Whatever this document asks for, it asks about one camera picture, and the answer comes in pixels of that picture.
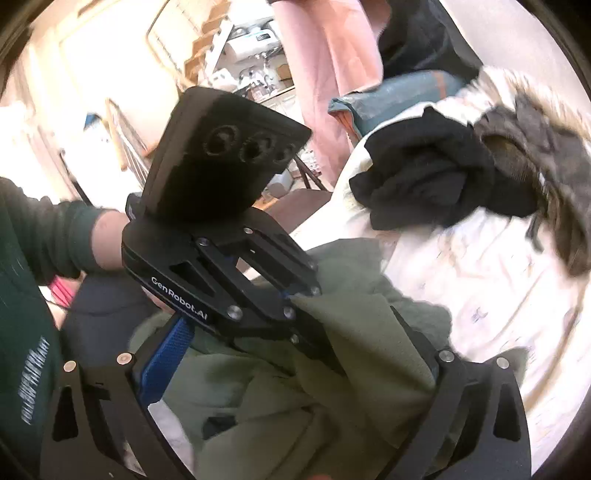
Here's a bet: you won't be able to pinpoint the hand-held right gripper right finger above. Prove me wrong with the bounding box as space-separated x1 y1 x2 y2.
383 307 532 480

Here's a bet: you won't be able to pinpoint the wooden staircase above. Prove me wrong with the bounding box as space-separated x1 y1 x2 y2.
148 0 232 88

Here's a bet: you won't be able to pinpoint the teal bedding with orange stripe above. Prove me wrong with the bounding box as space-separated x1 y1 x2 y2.
328 69 467 139

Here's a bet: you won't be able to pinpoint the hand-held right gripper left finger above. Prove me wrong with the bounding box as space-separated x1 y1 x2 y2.
39 316 197 480

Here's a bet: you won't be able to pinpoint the brown folding chair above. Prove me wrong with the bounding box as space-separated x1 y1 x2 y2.
263 157 334 232

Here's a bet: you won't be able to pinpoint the camouflage garment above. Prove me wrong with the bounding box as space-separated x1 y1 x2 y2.
473 92 591 278

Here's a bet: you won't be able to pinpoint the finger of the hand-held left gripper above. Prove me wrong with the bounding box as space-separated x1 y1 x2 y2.
240 226 324 298
196 237 345 374

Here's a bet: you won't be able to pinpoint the olive green pants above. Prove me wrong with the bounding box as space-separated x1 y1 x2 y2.
129 237 529 480

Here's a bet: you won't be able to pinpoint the pink curtain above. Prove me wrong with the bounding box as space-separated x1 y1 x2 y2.
272 0 384 185

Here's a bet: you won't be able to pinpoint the wooden frame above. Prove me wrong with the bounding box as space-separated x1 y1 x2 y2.
104 99 155 178

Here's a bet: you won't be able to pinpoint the black garment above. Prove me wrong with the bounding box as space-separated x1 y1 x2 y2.
348 106 541 232

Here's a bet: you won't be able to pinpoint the white water heater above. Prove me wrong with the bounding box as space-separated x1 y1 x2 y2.
226 28 280 61

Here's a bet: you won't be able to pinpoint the person's left forearm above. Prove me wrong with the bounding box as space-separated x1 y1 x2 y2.
0 178 129 289

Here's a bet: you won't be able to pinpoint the bear print duvet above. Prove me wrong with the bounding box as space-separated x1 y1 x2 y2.
295 65 591 444

